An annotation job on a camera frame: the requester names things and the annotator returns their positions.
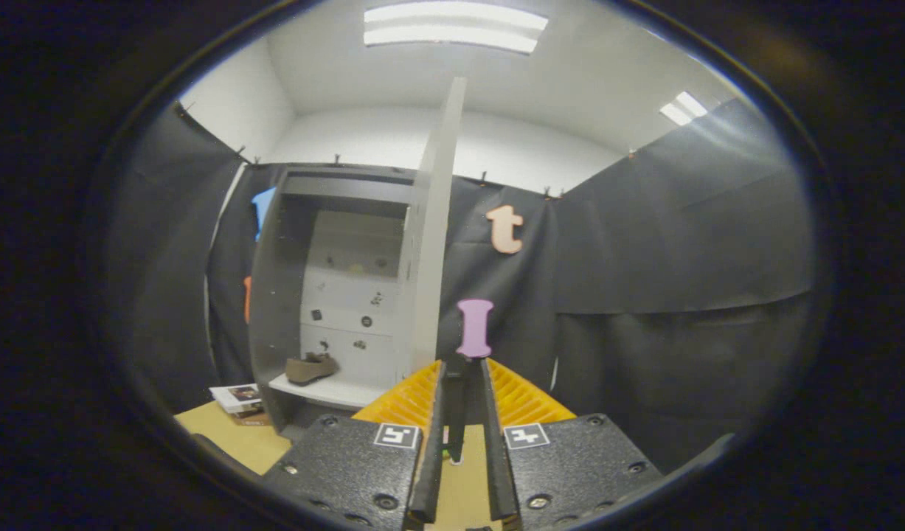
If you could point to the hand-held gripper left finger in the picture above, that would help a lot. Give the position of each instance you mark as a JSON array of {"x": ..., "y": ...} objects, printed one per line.
[{"x": 349, "y": 464}]

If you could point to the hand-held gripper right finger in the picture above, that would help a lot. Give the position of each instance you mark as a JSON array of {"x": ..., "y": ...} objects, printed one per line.
[{"x": 570, "y": 464}]

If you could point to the brown shoe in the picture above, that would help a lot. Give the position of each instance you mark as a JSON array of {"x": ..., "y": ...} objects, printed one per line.
[{"x": 310, "y": 369}]

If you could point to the grey shoe cabinet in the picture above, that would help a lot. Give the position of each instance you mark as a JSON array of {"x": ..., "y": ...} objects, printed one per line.
[{"x": 275, "y": 310}]

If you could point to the white shoe cabinet door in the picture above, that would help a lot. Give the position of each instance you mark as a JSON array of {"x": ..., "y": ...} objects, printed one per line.
[{"x": 434, "y": 243}]

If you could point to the stack of books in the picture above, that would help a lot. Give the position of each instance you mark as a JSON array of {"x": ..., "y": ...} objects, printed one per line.
[{"x": 237, "y": 400}]

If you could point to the black backdrop cloth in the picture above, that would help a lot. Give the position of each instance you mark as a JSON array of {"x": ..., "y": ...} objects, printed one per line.
[{"x": 681, "y": 258}]

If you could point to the small ceiling light panel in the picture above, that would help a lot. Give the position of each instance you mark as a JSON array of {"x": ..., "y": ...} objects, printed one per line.
[{"x": 683, "y": 108}]

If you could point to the long ceiling light panel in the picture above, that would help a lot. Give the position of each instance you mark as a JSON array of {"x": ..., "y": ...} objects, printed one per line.
[{"x": 452, "y": 26}]

